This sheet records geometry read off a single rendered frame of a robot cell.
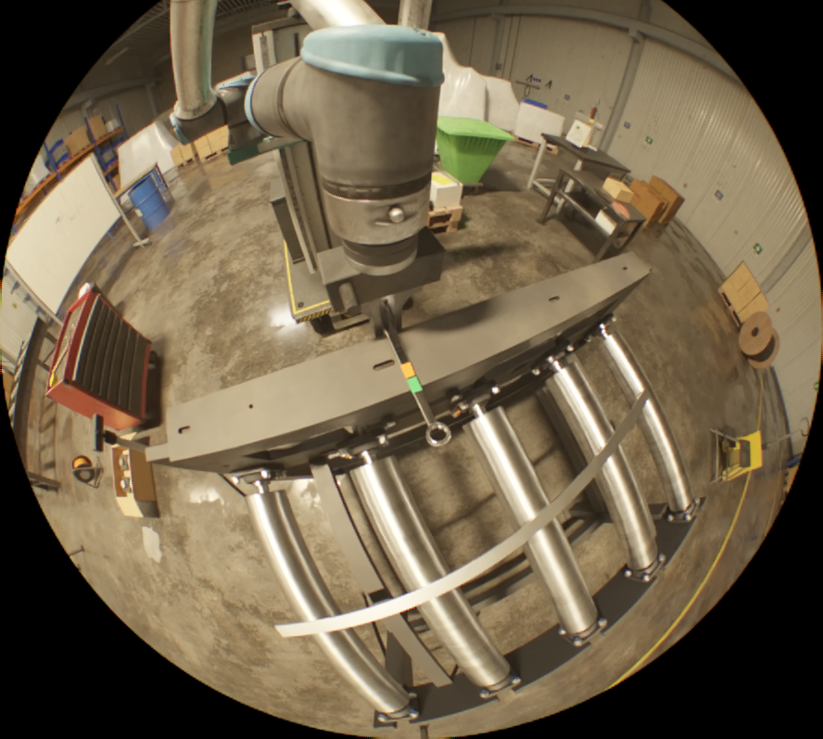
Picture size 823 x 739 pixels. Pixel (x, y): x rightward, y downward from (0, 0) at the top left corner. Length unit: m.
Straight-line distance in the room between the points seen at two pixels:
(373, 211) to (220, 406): 0.34
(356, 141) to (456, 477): 1.49
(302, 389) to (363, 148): 0.29
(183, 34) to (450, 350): 0.90
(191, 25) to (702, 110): 10.81
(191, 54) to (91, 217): 4.04
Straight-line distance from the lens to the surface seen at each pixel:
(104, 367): 2.15
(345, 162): 0.17
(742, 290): 7.63
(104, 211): 4.82
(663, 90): 11.20
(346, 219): 0.20
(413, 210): 0.20
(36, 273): 4.42
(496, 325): 0.39
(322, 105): 0.17
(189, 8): 0.76
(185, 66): 0.86
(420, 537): 0.60
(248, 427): 0.37
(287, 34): 1.31
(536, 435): 1.71
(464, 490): 1.53
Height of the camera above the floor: 1.48
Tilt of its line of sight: 59 degrees down
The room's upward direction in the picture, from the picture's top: 5 degrees clockwise
